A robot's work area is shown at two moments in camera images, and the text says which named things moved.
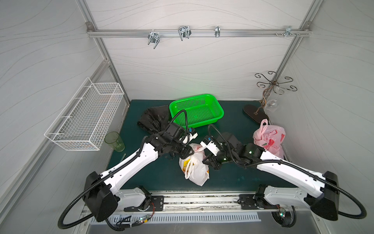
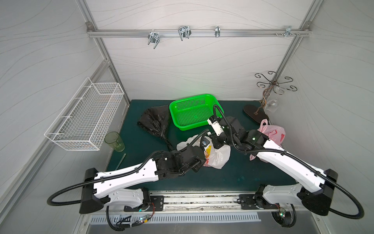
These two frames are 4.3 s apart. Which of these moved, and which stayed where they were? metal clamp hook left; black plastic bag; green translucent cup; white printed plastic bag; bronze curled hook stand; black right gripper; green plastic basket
Moved: white printed plastic bag; black right gripper
Stayed: green plastic basket; black plastic bag; green translucent cup; bronze curled hook stand; metal clamp hook left
